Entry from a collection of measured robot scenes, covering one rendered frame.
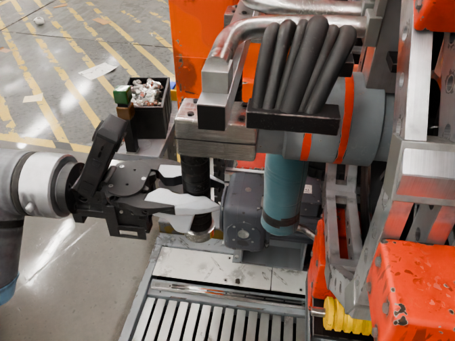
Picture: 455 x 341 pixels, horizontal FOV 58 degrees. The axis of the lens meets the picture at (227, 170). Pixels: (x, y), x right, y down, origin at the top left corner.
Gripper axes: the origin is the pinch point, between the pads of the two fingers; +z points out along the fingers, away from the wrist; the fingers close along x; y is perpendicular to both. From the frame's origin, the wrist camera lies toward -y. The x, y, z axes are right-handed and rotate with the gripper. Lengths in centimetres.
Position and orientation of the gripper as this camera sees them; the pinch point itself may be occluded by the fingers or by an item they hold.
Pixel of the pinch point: (212, 190)
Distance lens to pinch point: 52.8
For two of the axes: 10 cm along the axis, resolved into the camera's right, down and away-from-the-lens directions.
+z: 9.9, 0.9, -1.2
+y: 0.0, 7.8, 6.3
